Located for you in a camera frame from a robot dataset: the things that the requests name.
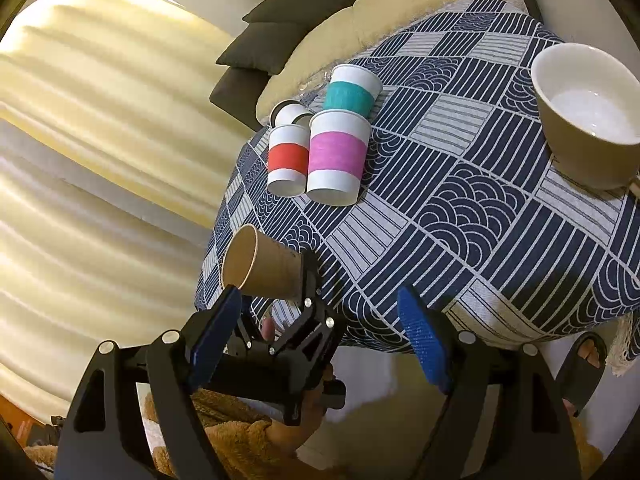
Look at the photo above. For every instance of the person's left forearm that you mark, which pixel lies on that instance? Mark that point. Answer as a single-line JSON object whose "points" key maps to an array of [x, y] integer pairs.
{"points": [[235, 435]]}

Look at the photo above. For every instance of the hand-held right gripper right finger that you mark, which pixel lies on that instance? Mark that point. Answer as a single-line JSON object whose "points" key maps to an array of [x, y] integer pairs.
{"points": [[425, 345]]}

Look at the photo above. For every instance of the brown fuzzy robe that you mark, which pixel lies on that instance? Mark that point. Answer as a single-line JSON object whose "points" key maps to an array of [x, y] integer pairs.
{"points": [[585, 445]]}

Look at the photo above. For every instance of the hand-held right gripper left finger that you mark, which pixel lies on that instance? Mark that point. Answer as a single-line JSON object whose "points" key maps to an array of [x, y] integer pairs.
{"points": [[216, 332]]}

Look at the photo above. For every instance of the black slipper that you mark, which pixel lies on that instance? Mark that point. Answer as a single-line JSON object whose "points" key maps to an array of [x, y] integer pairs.
{"points": [[575, 375]]}

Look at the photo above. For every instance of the white cup pink band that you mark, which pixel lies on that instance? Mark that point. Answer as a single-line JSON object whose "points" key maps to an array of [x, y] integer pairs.
{"points": [[335, 155]]}

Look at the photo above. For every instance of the cream curtain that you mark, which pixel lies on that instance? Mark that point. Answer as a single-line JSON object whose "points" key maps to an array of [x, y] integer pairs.
{"points": [[100, 110]]}

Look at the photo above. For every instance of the white cup red band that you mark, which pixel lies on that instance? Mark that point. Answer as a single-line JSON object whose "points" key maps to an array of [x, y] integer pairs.
{"points": [[287, 157]]}

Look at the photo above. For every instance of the white cup teal band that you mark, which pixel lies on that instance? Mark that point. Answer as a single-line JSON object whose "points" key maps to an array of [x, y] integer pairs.
{"points": [[350, 97]]}

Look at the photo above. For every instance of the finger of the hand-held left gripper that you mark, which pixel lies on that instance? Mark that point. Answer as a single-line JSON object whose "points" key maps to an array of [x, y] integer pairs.
{"points": [[312, 290], [246, 327]]}

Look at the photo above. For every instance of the brown paper cup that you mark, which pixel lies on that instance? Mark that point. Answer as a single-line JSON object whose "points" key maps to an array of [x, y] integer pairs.
{"points": [[272, 270]]}

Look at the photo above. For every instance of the beige ceramic bowl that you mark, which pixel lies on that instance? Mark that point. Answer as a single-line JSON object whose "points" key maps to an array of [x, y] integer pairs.
{"points": [[565, 130]]}

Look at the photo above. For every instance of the person's left hand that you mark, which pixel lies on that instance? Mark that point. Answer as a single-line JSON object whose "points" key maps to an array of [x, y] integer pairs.
{"points": [[310, 410]]}

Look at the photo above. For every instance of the navy patterned tablecloth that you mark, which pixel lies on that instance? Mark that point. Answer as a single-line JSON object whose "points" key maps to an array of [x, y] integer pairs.
{"points": [[450, 185]]}

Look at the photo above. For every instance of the person's foot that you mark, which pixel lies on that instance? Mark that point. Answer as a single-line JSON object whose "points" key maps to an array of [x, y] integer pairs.
{"points": [[593, 352]]}

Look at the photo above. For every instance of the small white cup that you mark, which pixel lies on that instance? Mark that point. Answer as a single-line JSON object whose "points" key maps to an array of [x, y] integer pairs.
{"points": [[292, 112]]}

